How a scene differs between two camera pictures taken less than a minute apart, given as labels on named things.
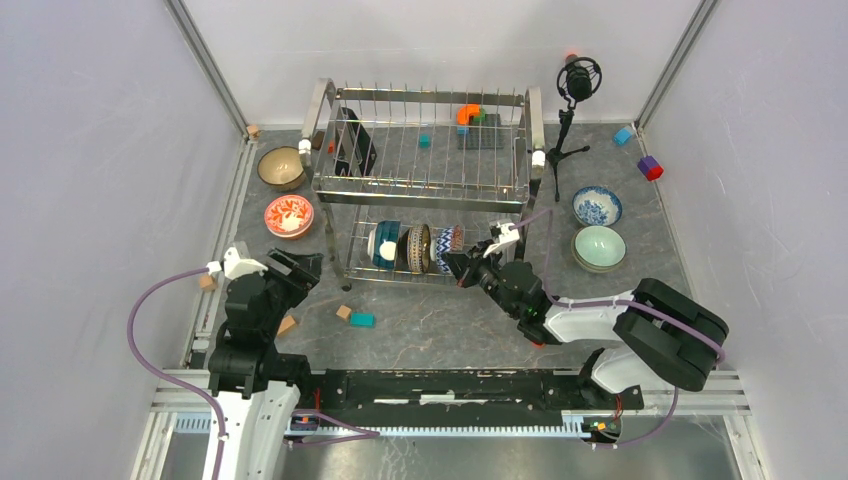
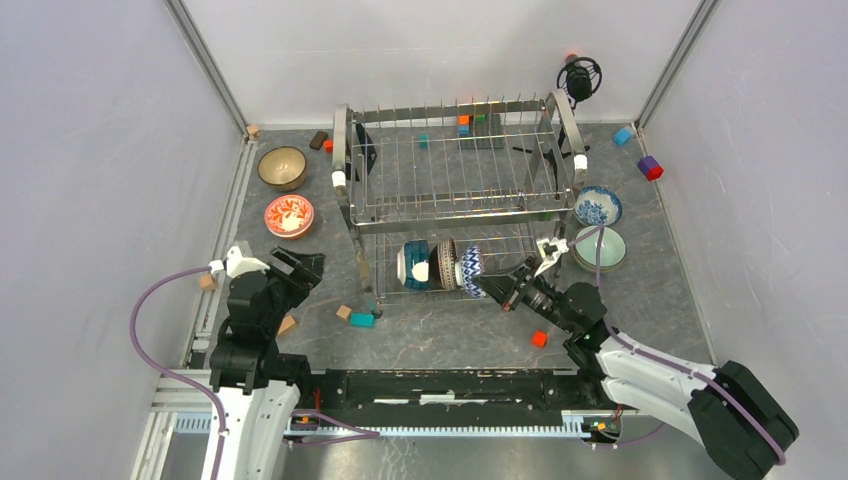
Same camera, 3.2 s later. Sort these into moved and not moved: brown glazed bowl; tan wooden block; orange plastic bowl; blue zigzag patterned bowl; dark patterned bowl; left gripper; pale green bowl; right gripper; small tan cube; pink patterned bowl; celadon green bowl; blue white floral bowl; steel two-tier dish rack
Moved: right gripper; dark patterned bowl; blue zigzag patterned bowl; steel two-tier dish rack
Not moved: pink patterned bowl; pale green bowl; left gripper; small tan cube; brown glazed bowl; orange plastic bowl; celadon green bowl; tan wooden block; blue white floral bowl
